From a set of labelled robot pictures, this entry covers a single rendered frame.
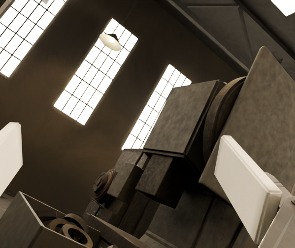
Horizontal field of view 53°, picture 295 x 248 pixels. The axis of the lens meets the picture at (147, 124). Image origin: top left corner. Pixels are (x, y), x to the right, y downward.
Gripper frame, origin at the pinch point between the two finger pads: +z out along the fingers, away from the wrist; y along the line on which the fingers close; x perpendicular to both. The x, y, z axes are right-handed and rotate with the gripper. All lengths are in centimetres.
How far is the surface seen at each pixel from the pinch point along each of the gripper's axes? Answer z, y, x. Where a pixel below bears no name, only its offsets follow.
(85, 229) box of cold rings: 122, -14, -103
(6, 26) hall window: 869, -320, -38
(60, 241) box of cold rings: 76, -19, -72
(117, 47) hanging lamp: 758, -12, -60
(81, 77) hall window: 890, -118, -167
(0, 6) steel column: 519, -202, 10
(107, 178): 318, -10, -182
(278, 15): 846, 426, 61
